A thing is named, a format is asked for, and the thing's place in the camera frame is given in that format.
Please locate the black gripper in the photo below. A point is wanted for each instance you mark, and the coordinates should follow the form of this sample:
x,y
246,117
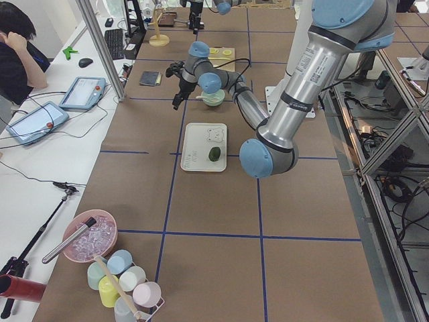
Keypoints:
x,y
194,17
185,84

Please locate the white ceramic spoon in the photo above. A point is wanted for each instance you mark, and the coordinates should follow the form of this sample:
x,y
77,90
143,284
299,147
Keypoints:
x,y
209,99

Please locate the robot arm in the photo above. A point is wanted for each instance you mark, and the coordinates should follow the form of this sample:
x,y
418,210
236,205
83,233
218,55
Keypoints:
x,y
337,29
222,6

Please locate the mint green bowl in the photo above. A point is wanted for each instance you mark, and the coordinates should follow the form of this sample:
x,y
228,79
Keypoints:
x,y
220,94

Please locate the steel tube in bowl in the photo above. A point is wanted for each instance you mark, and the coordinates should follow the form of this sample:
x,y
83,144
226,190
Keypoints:
x,y
61,247

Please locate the pink bowl with ice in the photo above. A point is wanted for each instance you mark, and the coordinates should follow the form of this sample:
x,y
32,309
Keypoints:
x,y
98,240

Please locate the grey folded cloth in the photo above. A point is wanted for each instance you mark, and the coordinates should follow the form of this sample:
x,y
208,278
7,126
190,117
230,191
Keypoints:
x,y
150,78

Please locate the wooden mug tree stand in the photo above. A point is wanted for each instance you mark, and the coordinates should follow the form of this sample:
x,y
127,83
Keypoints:
x,y
158,40

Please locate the cream bear serving tray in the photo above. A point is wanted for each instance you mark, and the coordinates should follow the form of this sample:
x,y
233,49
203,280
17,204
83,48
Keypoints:
x,y
198,140

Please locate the bamboo cutting board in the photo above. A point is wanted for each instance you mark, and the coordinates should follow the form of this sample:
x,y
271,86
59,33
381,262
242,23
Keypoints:
x,y
228,65

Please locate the green avocado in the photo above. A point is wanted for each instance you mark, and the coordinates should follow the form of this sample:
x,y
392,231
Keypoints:
x,y
214,154

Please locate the black keyboard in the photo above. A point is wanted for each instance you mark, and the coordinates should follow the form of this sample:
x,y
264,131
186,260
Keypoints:
x,y
115,42

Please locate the far blue teach pendant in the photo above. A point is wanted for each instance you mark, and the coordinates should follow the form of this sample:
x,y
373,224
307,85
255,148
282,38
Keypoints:
x,y
84,93

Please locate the blue teach pendant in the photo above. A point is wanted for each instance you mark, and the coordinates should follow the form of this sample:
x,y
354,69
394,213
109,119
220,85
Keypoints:
x,y
37,124
84,93

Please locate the black computer mouse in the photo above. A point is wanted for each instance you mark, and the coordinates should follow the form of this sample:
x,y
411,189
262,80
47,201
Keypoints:
x,y
84,62

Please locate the green plastic clip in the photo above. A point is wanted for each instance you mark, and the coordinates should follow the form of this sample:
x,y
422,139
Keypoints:
x,y
68,51

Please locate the near blue teach pendant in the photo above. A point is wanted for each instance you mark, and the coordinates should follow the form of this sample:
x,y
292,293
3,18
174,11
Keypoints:
x,y
37,124

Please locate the person in black shirt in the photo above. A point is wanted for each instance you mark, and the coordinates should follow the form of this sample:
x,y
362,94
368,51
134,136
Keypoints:
x,y
23,66

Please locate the wooden stick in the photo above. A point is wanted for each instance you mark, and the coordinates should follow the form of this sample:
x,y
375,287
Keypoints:
x,y
138,315

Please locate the black tripod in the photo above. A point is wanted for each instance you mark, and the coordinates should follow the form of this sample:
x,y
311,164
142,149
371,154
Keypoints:
x,y
16,266

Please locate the red cylinder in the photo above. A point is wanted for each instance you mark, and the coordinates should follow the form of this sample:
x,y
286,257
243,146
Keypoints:
x,y
22,289

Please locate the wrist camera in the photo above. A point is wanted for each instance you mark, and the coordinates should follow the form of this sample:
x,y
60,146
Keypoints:
x,y
175,68

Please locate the aluminium frame post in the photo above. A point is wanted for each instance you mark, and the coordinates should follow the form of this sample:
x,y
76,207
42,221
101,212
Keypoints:
x,y
97,37

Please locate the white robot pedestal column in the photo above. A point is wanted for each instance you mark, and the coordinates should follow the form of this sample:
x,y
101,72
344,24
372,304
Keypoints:
x,y
300,40

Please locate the wire rack of cups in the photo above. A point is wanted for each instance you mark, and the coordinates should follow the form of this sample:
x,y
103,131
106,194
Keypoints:
x,y
146,295

